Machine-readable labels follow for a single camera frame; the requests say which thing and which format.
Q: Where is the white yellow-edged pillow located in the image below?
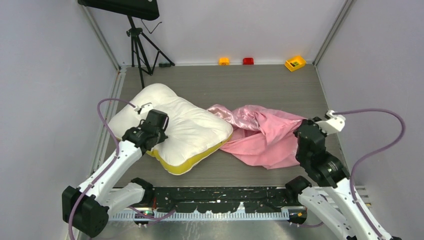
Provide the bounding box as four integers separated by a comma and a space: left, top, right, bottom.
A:
107, 82, 235, 176

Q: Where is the pink floral pillowcase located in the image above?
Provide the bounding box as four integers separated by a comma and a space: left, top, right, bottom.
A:
208, 104, 304, 170

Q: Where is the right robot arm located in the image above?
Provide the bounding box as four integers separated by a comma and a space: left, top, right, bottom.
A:
285, 115, 396, 240

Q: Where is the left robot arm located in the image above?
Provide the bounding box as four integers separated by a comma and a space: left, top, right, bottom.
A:
62, 109, 169, 239

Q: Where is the orange toy block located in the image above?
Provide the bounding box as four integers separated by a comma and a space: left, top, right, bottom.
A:
218, 57, 230, 66

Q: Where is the red toy block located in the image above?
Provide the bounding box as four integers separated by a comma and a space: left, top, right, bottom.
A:
242, 57, 255, 65

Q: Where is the small black adapter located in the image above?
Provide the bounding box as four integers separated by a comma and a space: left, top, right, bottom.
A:
158, 62, 172, 68

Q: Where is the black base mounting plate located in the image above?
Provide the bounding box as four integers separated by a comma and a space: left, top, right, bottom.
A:
141, 186, 301, 214

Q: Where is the yellow toy bin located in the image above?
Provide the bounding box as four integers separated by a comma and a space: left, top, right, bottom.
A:
284, 55, 307, 72

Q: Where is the black light panel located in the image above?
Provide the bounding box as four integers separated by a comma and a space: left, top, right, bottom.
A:
77, 0, 160, 21

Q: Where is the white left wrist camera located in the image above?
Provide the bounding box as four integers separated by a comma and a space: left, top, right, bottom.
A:
133, 102, 154, 115

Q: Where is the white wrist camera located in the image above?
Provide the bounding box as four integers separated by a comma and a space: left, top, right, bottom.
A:
133, 102, 154, 115
315, 110, 346, 135

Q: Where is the black camera tripod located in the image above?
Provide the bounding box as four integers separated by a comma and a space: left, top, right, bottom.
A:
126, 15, 176, 89

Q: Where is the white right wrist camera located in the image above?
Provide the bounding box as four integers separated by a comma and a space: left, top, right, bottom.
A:
315, 110, 346, 135

